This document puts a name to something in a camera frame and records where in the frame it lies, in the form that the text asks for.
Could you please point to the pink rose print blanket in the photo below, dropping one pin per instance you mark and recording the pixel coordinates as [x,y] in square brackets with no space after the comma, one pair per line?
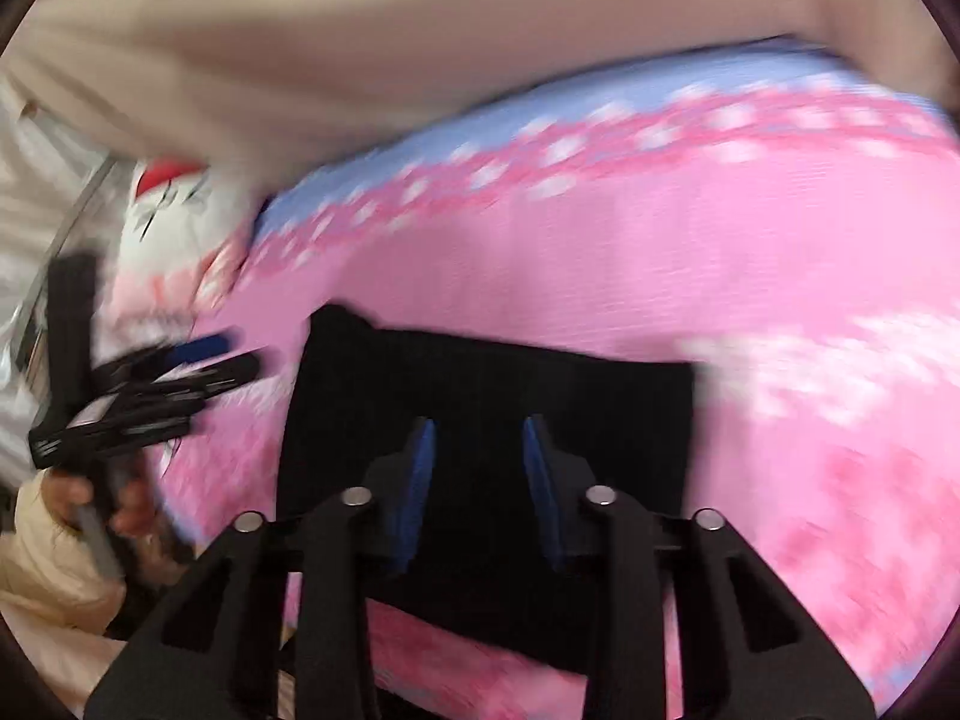
[675,255]

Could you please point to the beige curtain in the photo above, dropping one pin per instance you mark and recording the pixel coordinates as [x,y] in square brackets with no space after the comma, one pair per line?
[375,30]

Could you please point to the person's left hand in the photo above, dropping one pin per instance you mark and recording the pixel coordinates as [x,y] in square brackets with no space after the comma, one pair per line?
[135,506]

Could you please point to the black pants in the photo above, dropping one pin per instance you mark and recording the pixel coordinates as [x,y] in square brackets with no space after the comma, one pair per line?
[480,375]

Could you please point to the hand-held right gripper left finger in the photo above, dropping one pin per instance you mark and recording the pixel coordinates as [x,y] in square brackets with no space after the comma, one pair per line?
[420,495]

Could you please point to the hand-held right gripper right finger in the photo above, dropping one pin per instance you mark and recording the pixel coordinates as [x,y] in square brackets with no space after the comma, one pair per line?
[540,495]

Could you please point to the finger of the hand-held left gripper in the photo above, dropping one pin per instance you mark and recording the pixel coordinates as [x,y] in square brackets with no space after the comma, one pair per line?
[217,376]
[202,349]

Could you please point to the person's left forearm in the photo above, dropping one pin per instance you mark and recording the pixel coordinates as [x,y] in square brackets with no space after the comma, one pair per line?
[45,570]

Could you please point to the white satin cloth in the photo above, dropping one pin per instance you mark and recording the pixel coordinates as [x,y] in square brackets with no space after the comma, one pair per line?
[30,240]

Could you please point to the white cat face pillow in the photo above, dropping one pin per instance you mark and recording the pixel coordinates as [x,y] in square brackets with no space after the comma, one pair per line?
[169,217]

